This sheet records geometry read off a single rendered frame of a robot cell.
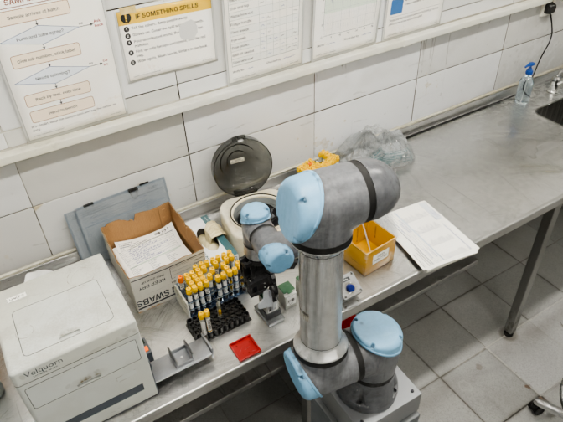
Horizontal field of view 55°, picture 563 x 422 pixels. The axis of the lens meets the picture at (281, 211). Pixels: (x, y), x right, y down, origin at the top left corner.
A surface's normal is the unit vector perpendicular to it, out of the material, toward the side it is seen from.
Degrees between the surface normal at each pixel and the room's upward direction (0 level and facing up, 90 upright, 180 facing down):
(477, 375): 0
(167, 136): 90
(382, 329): 10
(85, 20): 93
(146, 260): 0
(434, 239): 0
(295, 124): 90
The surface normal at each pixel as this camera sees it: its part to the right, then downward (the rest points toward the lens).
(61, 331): -0.04, -0.78
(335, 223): 0.41, 0.48
